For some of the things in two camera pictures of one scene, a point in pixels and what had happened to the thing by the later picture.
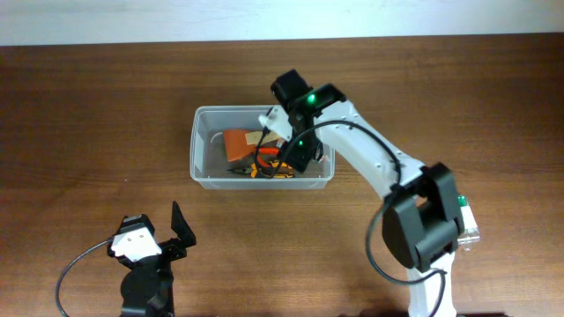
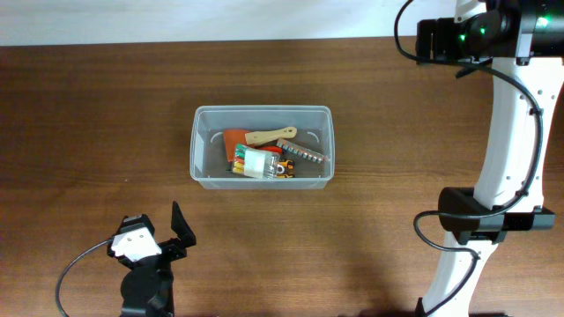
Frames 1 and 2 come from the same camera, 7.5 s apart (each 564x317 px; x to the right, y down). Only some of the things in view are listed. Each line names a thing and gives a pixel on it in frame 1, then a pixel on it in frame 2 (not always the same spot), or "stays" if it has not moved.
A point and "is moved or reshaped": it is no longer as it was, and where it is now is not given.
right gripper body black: (302, 146) -> (449, 41)
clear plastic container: (209, 156) stays
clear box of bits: (471, 234) is moved or reshaped
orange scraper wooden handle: (241, 143) stays
